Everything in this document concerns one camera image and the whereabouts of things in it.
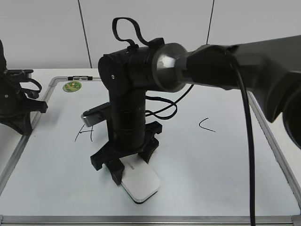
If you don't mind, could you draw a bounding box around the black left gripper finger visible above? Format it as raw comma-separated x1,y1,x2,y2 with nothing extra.
24,99,48,113
0,113,32,135

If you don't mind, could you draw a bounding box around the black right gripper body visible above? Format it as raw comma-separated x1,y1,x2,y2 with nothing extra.
90,121,162,170

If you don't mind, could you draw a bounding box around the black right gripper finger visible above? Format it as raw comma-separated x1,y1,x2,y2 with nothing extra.
105,159,125,186
138,145,158,163

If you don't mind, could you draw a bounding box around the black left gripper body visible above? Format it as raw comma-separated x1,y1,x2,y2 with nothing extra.
0,69,32,118

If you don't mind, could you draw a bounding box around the white whiteboard eraser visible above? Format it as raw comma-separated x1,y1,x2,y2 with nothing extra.
121,159,161,204

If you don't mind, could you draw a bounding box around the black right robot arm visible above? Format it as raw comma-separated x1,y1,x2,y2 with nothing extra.
90,36,301,184

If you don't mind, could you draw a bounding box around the green round magnet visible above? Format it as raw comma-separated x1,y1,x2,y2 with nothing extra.
63,81,82,93

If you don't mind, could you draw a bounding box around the black hanging clip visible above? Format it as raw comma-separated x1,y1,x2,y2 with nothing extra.
67,76,93,81

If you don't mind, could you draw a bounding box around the white magnetic whiteboard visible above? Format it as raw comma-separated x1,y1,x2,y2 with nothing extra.
0,75,301,226

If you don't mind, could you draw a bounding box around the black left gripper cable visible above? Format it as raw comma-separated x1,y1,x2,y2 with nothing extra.
20,79,43,99

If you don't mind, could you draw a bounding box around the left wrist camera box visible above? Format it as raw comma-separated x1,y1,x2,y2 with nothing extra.
7,69,34,81

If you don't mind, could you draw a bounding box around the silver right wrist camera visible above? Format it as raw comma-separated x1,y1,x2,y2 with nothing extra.
81,102,111,127

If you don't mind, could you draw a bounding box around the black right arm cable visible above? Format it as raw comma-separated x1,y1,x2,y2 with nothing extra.
112,16,257,226

